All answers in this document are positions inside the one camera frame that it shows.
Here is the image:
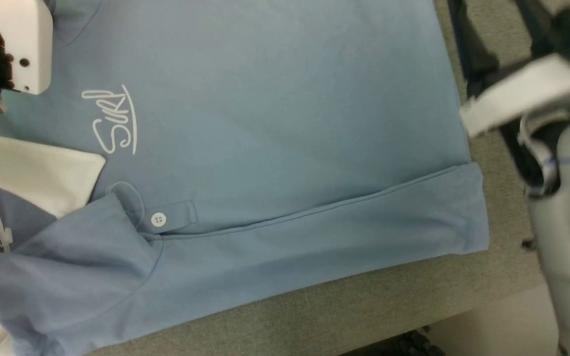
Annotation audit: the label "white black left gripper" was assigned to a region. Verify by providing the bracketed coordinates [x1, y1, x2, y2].
[0, 0, 54, 115]

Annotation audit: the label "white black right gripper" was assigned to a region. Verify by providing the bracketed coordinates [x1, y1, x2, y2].
[446, 0, 570, 138]

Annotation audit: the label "light blue polo shirt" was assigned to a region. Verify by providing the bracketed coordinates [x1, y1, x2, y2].
[0, 0, 489, 356]

